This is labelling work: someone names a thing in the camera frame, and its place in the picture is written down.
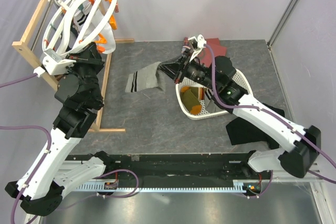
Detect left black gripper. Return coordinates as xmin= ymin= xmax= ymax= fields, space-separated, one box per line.
xmin=62 ymin=42 xmax=106 ymax=105

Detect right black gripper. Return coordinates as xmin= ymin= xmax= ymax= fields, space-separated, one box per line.
xmin=156 ymin=48 xmax=219 ymax=91

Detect grey sock black stripes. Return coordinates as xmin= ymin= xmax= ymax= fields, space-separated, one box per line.
xmin=204 ymin=89 xmax=223 ymax=113

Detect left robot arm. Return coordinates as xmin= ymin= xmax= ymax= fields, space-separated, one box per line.
xmin=5 ymin=42 xmax=115 ymax=216

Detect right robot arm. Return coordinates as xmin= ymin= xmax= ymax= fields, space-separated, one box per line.
xmin=158 ymin=53 xmax=321 ymax=179

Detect white round sock hanger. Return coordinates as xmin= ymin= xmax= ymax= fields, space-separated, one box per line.
xmin=42 ymin=0 xmax=118 ymax=57

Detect red printed t-shirt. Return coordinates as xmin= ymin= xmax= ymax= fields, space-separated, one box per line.
xmin=180 ymin=37 xmax=227 ymax=69

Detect white sock black stripes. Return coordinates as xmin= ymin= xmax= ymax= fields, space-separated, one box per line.
xmin=73 ymin=2 xmax=116 ymax=54

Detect white perforated plastic basket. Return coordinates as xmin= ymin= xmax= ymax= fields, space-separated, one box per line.
xmin=175 ymin=69 xmax=253 ymax=120

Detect black folded garment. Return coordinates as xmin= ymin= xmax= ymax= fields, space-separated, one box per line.
xmin=226 ymin=118 xmax=279 ymax=150

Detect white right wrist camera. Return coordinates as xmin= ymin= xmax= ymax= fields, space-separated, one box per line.
xmin=188 ymin=34 xmax=207 ymax=62

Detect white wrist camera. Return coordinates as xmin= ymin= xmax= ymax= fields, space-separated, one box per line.
xmin=188 ymin=34 xmax=207 ymax=62
xmin=33 ymin=49 xmax=76 ymax=77

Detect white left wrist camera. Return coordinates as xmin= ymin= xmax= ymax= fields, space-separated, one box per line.
xmin=33 ymin=49 xmax=76 ymax=77

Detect wooden drying rack frame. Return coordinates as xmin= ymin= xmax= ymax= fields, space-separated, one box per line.
xmin=12 ymin=0 xmax=134 ymax=133

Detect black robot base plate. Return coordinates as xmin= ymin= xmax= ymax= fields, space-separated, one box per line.
xmin=103 ymin=153 xmax=272 ymax=189

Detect slotted cable duct rail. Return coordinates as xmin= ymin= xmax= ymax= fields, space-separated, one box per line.
xmin=75 ymin=180 xmax=261 ymax=194

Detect aluminium frame rail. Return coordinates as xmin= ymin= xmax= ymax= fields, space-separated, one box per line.
xmin=272 ymin=161 xmax=325 ymax=183

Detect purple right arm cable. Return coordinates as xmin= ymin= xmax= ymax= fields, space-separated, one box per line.
xmin=204 ymin=44 xmax=336 ymax=184

